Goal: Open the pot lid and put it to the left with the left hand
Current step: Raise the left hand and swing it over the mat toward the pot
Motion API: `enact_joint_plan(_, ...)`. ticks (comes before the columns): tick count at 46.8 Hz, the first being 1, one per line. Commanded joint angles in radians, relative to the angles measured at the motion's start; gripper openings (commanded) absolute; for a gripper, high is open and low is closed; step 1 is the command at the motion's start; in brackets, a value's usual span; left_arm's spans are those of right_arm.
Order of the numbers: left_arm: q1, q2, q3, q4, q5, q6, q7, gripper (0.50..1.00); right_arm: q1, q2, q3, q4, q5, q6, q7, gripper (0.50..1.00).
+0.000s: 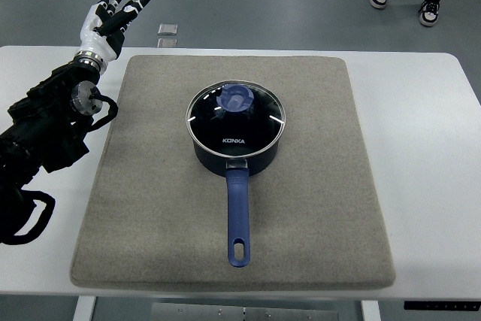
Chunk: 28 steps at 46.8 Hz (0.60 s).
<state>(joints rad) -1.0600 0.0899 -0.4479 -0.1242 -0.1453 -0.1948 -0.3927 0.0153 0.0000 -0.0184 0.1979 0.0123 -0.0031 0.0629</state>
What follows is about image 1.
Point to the metal table crossbar plate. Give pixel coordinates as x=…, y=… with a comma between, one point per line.
x=169, y=311

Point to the beige felt mat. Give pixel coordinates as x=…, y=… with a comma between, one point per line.
x=157, y=218

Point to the white left table leg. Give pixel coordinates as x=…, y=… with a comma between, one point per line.
x=85, y=308

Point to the lower metal floor plate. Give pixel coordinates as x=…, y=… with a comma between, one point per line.
x=167, y=43

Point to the white table leg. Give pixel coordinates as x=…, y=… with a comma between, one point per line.
x=85, y=308
x=370, y=310

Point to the black table control panel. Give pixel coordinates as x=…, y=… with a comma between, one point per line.
x=469, y=306

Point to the upper metal floor plate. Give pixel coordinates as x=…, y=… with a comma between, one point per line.
x=167, y=29

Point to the metal floor plate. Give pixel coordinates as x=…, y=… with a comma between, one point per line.
x=167, y=43
x=167, y=29

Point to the glass pot lid blue knob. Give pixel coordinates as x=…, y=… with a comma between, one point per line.
x=235, y=118

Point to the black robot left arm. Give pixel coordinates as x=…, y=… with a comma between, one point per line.
x=48, y=132

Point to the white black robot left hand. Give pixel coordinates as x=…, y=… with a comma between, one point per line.
x=103, y=30

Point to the white right table leg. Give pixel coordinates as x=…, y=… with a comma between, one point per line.
x=370, y=310

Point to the dark saucepan with blue handle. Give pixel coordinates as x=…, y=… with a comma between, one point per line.
x=237, y=163

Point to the right black white sneaker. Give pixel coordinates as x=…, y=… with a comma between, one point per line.
x=429, y=13

